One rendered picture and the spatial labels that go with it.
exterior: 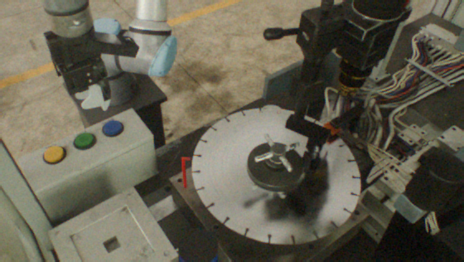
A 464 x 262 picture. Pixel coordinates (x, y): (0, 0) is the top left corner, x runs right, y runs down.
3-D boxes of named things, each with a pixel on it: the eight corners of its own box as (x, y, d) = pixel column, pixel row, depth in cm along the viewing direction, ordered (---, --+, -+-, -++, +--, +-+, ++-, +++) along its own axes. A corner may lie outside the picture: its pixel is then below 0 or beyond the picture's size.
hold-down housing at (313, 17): (298, 112, 69) (322, 11, 54) (284, 95, 72) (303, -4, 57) (323, 103, 71) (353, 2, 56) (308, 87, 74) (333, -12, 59)
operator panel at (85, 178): (55, 228, 90) (32, 192, 79) (39, 195, 96) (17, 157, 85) (159, 172, 100) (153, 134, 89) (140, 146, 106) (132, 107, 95)
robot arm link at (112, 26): (98, 50, 120) (87, 11, 110) (138, 56, 118) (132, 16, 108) (79, 74, 112) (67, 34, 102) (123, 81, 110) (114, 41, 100)
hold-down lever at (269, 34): (284, 61, 60) (287, 46, 58) (259, 42, 63) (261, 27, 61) (321, 45, 63) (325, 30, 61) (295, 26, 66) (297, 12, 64)
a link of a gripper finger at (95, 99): (84, 117, 83) (73, 84, 77) (109, 106, 86) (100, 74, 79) (89, 126, 82) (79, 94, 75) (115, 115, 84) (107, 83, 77)
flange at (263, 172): (253, 139, 81) (253, 132, 79) (306, 151, 79) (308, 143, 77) (241, 181, 74) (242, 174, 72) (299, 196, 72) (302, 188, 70)
